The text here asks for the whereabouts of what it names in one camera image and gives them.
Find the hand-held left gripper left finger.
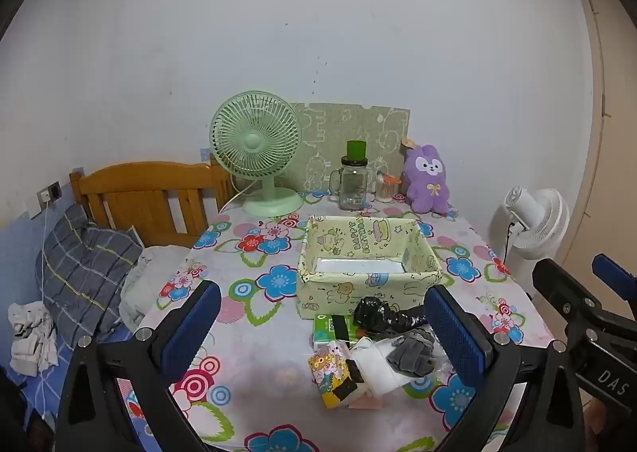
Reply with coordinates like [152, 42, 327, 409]
[54, 279, 223, 452]

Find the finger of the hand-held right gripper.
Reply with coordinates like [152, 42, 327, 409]
[531, 258, 607, 333]
[591, 254, 637, 301]

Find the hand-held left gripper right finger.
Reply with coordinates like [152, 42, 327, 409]
[423, 284, 585, 452]

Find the grey sock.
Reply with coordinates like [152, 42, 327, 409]
[385, 325, 439, 378]

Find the white tissue packet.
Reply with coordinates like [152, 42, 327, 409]
[348, 337, 414, 399]

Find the black plastic bag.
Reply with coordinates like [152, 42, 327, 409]
[352, 297, 431, 333]

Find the printed fabric storage box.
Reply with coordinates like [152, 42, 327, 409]
[297, 215, 444, 321]

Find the green tissue packet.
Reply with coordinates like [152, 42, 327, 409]
[313, 314, 371, 348]

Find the yellow cartoon tissue packet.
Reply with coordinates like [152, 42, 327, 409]
[307, 340, 364, 408]

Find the person's right forearm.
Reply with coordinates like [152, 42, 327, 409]
[584, 399, 604, 435]

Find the white floor fan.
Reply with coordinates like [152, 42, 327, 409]
[490, 186, 571, 264]

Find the pale grey blanket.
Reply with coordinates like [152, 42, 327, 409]
[119, 245, 192, 333]

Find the grey plaid pillow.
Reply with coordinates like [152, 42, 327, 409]
[36, 203, 145, 350]

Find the beige door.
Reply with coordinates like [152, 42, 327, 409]
[572, 0, 637, 284]

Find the purple plush bunny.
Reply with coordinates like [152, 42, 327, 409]
[401, 138, 452, 215]

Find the cotton swab container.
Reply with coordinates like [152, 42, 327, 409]
[375, 173, 402, 203]

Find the white crumpled cloth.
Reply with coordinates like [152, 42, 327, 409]
[7, 301, 59, 377]

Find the blue grid bed sheet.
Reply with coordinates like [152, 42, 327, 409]
[0, 323, 135, 452]

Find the wooden bed headboard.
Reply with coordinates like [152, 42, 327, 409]
[70, 160, 234, 249]

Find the glass jar mug green lid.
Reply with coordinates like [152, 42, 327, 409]
[330, 140, 375, 211]

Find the green desk fan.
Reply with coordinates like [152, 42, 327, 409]
[209, 91, 304, 218]

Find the green printed board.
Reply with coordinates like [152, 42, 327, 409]
[291, 102, 411, 196]

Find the white fan power cord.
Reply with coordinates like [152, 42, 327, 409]
[218, 182, 262, 214]

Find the white charging cable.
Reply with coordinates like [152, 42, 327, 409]
[42, 198, 51, 284]

